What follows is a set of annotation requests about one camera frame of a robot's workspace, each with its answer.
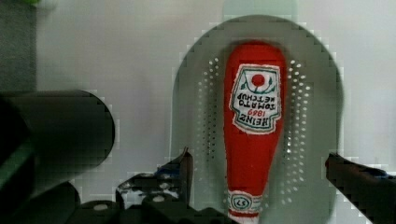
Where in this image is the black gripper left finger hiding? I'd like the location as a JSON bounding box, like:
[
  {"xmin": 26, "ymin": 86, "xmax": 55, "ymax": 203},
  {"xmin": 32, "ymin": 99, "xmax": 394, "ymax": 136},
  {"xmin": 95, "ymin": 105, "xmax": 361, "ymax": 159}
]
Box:
[{"xmin": 115, "ymin": 147, "xmax": 193, "ymax": 209}]

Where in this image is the red plush ketchup bottle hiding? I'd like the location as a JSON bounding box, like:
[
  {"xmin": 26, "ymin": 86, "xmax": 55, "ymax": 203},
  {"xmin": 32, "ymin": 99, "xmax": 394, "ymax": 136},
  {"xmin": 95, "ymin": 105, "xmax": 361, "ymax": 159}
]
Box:
[{"xmin": 223, "ymin": 41, "xmax": 287, "ymax": 224}]

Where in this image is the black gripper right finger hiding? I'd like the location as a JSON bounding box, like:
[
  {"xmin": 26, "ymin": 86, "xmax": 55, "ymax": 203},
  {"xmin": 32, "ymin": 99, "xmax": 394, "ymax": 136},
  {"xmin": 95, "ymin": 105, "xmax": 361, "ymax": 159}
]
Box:
[{"xmin": 325, "ymin": 153, "xmax": 396, "ymax": 224}]

